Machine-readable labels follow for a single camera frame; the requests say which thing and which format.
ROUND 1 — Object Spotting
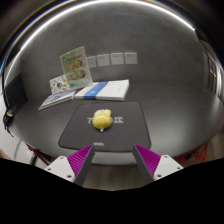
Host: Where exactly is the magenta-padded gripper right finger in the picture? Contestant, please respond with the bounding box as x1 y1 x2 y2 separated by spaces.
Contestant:
132 143 184 185

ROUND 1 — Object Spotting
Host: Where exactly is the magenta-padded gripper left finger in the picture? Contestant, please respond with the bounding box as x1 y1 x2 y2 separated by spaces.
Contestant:
44 143 96 188

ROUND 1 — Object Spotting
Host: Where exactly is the yellow computer mouse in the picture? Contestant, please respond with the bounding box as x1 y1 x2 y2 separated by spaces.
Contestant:
92 108 113 133

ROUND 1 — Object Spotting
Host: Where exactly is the dark grey mouse pad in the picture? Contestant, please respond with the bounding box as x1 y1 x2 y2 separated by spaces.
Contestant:
58 101 152 153

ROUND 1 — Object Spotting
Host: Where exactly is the grey striped cover book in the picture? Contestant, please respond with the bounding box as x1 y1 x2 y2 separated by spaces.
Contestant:
37 89 77 112

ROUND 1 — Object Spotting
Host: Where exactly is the white colourful sticker sheet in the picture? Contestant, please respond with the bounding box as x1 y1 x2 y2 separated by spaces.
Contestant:
49 74 71 96

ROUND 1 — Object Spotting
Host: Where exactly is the white book with blue band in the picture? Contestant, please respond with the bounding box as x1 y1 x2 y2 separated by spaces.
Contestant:
73 79 130 102

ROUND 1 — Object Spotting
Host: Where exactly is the green food leaflet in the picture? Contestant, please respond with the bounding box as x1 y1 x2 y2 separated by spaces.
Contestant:
59 45 94 90

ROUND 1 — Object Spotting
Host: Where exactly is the black monitor screen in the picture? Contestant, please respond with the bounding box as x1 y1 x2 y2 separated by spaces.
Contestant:
3 73 29 109

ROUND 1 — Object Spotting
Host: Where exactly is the white wall socket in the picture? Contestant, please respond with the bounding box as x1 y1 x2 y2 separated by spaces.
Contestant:
124 51 138 65
96 53 111 68
86 55 98 69
110 52 125 66

